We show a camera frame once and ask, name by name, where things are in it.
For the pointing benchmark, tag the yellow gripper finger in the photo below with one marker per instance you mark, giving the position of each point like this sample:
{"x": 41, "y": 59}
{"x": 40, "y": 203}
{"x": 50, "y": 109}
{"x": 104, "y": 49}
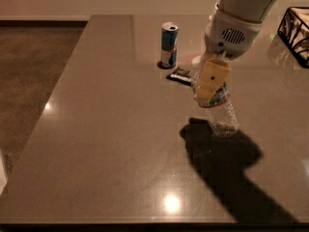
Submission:
{"x": 211, "y": 77}

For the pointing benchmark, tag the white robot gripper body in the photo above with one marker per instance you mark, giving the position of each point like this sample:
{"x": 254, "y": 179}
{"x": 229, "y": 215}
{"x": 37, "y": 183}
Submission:
{"x": 229, "y": 36}

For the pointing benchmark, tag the clear plastic water bottle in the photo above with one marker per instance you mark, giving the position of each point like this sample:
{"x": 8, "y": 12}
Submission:
{"x": 219, "y": 111}

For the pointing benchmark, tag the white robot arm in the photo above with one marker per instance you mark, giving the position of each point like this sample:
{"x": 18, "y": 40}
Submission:
{"x": 251, "y": 10}

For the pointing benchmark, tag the black snack wrapper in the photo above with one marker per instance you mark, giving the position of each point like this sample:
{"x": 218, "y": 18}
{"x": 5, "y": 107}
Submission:
{"x": 181, "y": 76}

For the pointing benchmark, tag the blue silver energy drink can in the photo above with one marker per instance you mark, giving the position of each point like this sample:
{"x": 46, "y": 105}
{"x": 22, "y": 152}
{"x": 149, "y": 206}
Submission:
{"x": 169, "y": 33}

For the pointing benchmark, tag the white object at left edge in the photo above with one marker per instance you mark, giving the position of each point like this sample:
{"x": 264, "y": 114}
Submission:
{"x": 3, "y": 173}

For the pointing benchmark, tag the black wire basket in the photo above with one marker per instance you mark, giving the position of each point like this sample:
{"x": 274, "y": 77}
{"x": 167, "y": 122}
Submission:
{"x": 294, "y": 32}

